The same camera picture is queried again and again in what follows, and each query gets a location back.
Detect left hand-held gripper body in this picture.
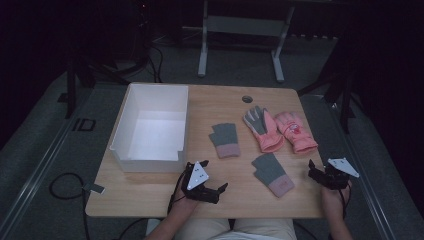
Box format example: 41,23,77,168
181,161,220,204

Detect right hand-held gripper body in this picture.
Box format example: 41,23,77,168
316,157,361,191

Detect grey fingerless glove pink cuff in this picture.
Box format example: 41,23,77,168
251,152,296,198
208,122,242,159

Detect pink glove with print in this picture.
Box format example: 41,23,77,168
274,111,319,155

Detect pink glove grey palm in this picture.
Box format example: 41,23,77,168
242,105,285,154

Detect white rectangular box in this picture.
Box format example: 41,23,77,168
109,83,190,174

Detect person's right hand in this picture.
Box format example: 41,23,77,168
321,181,353,222

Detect person's left hand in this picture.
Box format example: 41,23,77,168
169,181,202,215

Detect person's beige pants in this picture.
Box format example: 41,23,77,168
145,218,298,240

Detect black metal stand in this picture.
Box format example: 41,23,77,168
297,43,357,135
57,39,152,120

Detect grey tab on table edge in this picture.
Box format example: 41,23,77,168
82,182,106,195

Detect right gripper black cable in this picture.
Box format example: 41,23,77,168
337,188,352,219

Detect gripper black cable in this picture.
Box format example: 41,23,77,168
167,171,188,216
337,188,352,219

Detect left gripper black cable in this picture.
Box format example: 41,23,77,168
167,171,188,216

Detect black cables by stand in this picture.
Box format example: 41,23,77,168
148,41,165,84

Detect black cable on floor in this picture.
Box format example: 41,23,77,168
48,172,92,240

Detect white metal desk frame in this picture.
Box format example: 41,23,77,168
197,0,296,84

